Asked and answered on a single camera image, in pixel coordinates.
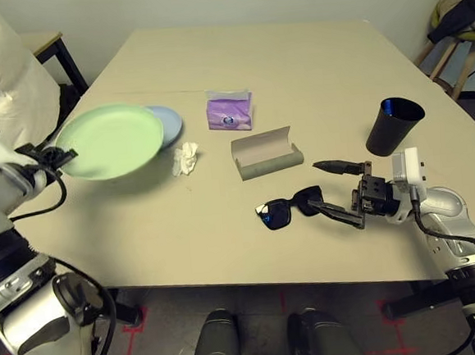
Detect light blue plate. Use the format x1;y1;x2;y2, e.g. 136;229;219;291
143;102;185;151

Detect white tissue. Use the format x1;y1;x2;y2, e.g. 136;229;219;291
170;141;203;178

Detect purple tissue pack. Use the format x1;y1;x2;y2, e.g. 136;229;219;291
204;86;256;134

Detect dark grey robot leg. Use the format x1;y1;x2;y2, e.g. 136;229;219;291
285;303;368;355
189;307;242;355

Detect light green plate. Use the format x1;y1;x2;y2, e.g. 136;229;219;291
52;100;168;185

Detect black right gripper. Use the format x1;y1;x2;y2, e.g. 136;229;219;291
304;153;404;235

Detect dark grey robot right leg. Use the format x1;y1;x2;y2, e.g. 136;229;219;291
285;303;368;355

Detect grey glasses case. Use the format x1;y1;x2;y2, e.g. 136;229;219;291
229;124;307;182

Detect side table with black frame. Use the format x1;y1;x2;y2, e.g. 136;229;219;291
18;29;90;97

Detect black table foot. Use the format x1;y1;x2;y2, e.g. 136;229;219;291
383;278;465;321
106;286;145;326

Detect wooden stool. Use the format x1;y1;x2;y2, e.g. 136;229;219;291
413;36;475;105

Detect black left wrist camera cable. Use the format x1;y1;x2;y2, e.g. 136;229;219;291
5;161;121;355

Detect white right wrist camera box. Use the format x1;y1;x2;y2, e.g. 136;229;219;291
390;145;429;194

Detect black sunglasses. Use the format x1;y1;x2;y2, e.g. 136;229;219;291
253;184;327;233

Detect dark grey robot left leg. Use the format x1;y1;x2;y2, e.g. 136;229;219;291
189;307;242;355

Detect black cup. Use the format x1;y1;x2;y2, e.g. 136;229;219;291
362;94;429;158

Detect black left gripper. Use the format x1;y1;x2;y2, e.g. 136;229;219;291
14;138;82;180

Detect bystander in white jacket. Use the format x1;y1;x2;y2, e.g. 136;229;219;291
0;0;65;142

